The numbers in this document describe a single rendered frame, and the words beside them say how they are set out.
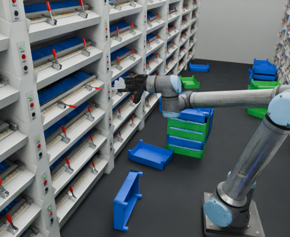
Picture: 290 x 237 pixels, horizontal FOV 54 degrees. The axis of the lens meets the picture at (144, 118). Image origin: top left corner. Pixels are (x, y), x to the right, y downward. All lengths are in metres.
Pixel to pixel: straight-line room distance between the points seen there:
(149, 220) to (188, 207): 0.27
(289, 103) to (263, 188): 1.11
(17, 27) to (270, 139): 1.04
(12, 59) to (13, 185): 0.51
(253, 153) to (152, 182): 0.95
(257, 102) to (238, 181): 0.36
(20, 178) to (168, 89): 0.78
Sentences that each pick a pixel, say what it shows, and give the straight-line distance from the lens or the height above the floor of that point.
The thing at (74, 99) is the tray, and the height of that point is 0.71.
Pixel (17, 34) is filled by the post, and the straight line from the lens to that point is 1.15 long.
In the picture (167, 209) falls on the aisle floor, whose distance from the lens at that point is 1.85.
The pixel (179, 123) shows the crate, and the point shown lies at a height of 0.27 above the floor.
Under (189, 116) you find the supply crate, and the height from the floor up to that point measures 0.35.
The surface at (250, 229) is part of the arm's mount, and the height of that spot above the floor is 0.07.
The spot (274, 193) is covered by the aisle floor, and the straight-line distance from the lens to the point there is 2.16.
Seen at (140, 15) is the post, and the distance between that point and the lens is 2.35.
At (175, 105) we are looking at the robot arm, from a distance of 1.44.
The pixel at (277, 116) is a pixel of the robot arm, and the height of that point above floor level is 0.83.
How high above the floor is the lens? 1.28
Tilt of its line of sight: 26 degrees down
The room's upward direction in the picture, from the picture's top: 1 degrees clockwise
